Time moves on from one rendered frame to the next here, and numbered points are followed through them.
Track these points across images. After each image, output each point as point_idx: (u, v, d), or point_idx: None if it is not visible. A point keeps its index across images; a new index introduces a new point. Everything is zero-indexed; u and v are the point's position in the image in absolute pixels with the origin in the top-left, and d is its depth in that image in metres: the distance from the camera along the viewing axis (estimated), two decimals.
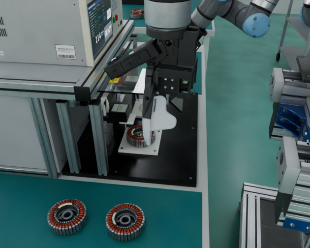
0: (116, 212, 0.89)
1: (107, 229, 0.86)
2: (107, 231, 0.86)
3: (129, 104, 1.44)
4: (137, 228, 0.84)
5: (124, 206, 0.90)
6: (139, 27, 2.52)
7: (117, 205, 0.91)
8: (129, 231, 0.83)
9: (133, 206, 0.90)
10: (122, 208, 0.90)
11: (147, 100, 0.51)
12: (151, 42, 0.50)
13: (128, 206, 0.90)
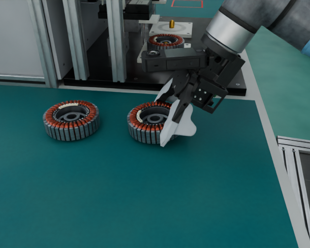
0: (141, 110, 0.62)
1: (130, 132, 0.59)
2: (131, 134, 0.59)
3: (145, 26, 1.17)
4: None
5: (152, 104, 0.63)
6: None
7: (142, 105, 0.64)
8: (163, 126, 0.56)
9: (165, 103, 0.63)
10: (149, 106, 0.63)
11: (184, 107, 0.53)
12: (206, 54, 0.52)
13: (157, 104, 0.63)
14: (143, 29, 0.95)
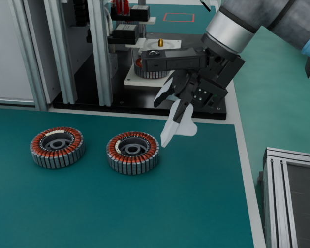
0: (120, 140, 0.66)
1: (108, 161, 0.63)
2: (108, 163, 0.63)
3: None
4: (149, 157, 0.61)
5: (131, 134, 0.67)
6: None
7: (122, 134, 0.68)
8: (139, 159, 0.60)
9: (143, 134, 0.67)
10: (128, 137, 0.67)
11: (185, 106, 0.52)
12: (206, 54, 0.52)
13: (136, 135, 0.67)
14: (131, 50, 0.98)
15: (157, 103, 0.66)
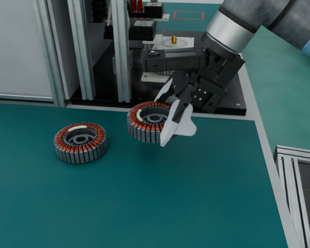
0: (141, 109, 0.62)
1: (129, 130, 0.59)
2: (130, 132, 0.59)
3: None
4: None
5: (152, 104, 0.63)
6: None
7: (142, 104, 0.64)
8: (163, 126, 0.56)
9: (165, 103, 0.63)
10: (149, 106, 0.63)
11: (184, 107, 0.53)
12: (206, 53, 0.52)
13: (157, 104, 0.63)
14: (146, 47, 0.98)
15: None
